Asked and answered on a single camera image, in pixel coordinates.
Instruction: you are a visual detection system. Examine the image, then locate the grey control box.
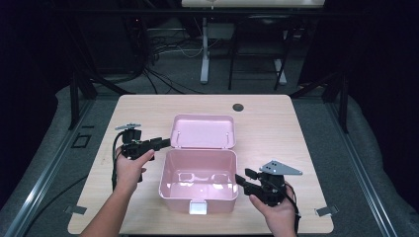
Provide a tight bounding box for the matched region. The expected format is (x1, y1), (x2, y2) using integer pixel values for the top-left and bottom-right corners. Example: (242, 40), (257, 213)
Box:
(207, 23), (235, 40)

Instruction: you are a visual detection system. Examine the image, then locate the grey tape strip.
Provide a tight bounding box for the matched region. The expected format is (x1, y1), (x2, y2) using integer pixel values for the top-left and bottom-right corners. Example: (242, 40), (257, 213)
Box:
(314, 204), (340, 217)
(63, 204), (88, 215)

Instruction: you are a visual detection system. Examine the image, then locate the dark equipment tower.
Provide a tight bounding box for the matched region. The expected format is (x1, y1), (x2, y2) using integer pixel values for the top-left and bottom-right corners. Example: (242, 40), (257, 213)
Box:
(82, 16), (149, 75)

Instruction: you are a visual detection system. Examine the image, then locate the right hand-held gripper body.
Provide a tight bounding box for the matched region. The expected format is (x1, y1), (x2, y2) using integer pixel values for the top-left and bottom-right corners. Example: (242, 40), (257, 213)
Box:
(253, 160), (303, 207)

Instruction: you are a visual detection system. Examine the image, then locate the aluminium rail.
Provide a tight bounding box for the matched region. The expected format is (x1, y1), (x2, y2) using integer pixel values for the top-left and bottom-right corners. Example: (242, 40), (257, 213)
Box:
(1, 98), (97, 237)
(324, 98), (399, 237)

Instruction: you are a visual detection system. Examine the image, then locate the pink storage box with handle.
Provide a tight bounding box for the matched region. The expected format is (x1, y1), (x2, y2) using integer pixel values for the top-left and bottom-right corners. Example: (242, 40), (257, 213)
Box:
(158, 114), (239, 216)

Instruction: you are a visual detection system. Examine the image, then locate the person's left hand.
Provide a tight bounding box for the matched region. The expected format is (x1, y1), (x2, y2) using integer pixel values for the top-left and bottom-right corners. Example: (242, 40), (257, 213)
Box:
(113, 148), (156, 196)

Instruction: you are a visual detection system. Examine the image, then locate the black chair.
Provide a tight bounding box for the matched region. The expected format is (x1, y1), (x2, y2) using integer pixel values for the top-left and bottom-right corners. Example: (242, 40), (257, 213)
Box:
(227, 14), (297, 92)

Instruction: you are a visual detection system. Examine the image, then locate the white desk with legs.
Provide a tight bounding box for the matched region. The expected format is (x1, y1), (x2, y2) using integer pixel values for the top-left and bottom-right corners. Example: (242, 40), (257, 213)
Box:
(181, 0), (326, 86)

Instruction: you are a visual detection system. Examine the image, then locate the left hand-held gripper cable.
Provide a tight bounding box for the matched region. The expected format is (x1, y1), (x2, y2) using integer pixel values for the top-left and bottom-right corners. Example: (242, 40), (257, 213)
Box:
(111, 130), (126, 192)

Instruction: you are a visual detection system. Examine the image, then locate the hand-held gripper cable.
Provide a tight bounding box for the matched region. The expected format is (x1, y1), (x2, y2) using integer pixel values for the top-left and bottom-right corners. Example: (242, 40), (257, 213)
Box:
(111, 130), (126, 192)
(263, 182), (301, 236)

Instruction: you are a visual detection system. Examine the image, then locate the person's right hand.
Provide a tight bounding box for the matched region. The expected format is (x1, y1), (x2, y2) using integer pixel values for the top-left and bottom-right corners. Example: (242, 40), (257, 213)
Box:
(249, 182), (299, 237)

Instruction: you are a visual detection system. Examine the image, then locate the tangle of floor cables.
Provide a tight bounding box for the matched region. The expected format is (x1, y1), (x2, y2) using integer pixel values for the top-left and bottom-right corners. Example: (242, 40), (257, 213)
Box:
(141, 29), (207, 97)

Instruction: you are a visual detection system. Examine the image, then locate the black metal frame stand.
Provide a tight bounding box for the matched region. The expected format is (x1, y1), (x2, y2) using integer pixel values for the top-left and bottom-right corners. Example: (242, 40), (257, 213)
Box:
(67, 68), (136, 131)
(290, 70), (350, 134)

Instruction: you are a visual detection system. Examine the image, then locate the black floor cable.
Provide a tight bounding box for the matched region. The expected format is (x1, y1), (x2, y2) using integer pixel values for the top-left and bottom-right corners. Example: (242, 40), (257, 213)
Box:
(24, 174), (89, 237)

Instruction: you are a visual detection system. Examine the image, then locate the dark curtain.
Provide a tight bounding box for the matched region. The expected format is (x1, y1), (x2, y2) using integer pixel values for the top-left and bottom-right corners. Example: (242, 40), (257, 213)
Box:
(297, 0), (419, 211)
(0, 0), (72, 205)

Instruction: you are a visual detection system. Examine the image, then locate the right hand-held gripper cable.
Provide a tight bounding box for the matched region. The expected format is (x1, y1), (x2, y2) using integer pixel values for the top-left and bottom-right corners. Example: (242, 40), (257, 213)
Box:
(263, 182), (301, 236)

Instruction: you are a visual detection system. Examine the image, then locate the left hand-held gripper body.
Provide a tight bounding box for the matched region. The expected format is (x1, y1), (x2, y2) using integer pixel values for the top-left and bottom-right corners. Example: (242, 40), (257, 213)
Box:
(115, 122), (151, 162)

